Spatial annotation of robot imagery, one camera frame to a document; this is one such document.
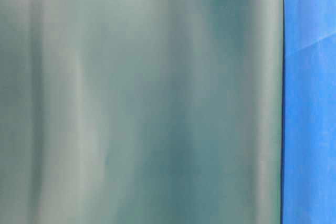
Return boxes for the green backdrop curtain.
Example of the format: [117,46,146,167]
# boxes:
[1,0,283,223]

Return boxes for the blue table cloth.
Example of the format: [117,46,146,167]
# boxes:
[282,0,335,223]

